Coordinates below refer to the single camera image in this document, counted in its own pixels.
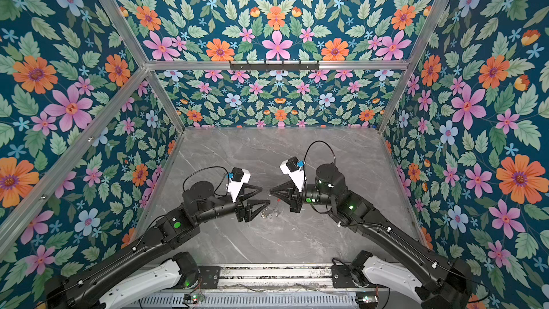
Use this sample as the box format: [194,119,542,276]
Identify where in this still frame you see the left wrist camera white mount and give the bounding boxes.
[227,167,251,203]

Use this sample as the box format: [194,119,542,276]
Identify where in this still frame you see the aluminium front rail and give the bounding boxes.
[188,263,421,293]

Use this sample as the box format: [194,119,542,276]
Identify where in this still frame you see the right small circuit board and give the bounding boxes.
[355,293,379,309]

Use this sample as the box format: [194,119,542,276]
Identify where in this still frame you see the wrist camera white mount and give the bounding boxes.
[227,167,251,203]
[280,157,306,192]

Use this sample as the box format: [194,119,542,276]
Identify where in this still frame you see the left small circuit board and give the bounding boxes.
[183,293,206,306]

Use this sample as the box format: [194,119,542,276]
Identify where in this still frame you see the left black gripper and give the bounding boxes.
[195,182,273,225]

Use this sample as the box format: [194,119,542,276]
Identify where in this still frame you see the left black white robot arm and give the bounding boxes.
[45,181,270,308]

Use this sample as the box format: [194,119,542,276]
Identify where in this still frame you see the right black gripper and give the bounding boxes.
[270,180,337,215]

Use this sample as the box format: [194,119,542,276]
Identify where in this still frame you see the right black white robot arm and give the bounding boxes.
[270,157,473,308]

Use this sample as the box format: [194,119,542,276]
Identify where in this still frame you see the white slotted cable duct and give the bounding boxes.
[127,293,359,308]

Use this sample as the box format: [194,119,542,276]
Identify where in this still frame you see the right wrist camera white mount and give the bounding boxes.
[280,157,306,192]

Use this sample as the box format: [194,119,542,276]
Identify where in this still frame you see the black hook rail on frame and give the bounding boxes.
[229,61,320,72]

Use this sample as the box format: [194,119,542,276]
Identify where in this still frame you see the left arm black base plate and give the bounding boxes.
[186,266,221,290]

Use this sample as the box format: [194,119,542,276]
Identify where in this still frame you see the small circuit board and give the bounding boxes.
[183,293,206,306]
[355,293,379,309]

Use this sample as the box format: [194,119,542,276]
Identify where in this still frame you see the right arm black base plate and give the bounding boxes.
[331,264,370,288]

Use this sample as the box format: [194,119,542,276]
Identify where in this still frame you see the large keyring with red grip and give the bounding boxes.
[261,207,281,220]

